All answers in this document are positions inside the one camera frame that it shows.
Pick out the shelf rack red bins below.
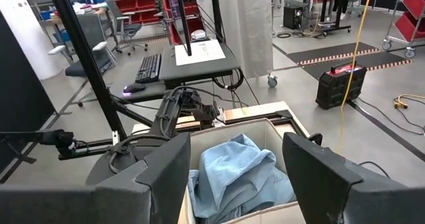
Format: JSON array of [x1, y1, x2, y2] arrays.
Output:
[[108, 0, 207, 46]]

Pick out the black computer mouse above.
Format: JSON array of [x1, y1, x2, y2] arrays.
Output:
[[122, 82, 147, 94]]

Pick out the yellow hanging cable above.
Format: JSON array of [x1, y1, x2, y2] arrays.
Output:
[[334, 0, 377, 154]]

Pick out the black computer tower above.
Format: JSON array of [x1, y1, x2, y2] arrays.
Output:
[[282, 0, 305, 31]]

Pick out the black red tool case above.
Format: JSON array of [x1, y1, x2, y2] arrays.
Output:
[[314, 61, 369, 110]]

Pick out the grey desk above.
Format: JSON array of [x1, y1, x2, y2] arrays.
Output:
[[39, 7, 112, 49]]

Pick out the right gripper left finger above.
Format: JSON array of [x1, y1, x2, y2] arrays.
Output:
[[0, 133, 192, 224]]

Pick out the grey office chair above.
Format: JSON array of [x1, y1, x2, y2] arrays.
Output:
[[105, 0, 149, 56], [48, 41, 118, 108]]

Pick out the wire cart red bins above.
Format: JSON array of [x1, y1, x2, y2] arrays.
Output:
[[381, 0, 425, 59]]

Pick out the black monitor pole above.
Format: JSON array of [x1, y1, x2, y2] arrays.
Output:
[[173, 0, 194, 57]]

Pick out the black floor cable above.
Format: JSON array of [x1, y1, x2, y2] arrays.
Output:
[[355, 96, 425, 137]]

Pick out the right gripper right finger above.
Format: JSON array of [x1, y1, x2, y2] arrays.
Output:
[[283, 133, 425, 224]]

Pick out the beige fabric storage box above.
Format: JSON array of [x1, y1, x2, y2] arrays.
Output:
[[177, 117, 311, 224]]

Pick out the black partition panel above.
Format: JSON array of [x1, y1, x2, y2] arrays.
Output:
[[0, 13, 56, 171]]

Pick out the light blue denim garment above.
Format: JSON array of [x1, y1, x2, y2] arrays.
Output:
[[187, 133, 298, 224]]

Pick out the small white device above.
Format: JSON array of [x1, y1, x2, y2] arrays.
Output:
[[190, 29, 209, 41]]

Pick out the yellow plug floor cable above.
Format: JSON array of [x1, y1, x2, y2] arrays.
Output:
[[393, 93, 425, 110]]

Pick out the black computer desk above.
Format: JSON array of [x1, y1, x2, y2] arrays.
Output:
[[121, 39, 242, 104]]

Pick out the black stand table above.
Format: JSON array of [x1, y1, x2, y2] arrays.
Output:
[[317, 0, 353, 38]]

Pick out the black aluminium table frame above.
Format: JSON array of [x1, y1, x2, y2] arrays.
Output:
[[45, 0, 310, 162]]

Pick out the black keyboard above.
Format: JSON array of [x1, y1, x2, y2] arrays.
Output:
[[134, 53, 163, 84]]

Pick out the black desk cables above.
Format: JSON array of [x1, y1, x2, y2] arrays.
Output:
[[212, 68, 246, 92]]

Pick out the white partition on wheels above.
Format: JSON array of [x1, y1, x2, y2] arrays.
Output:
[[194, 0, 278, 88]]

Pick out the white paper sheet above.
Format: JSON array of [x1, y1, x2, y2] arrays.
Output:
[[174, 39, 227, 67]]

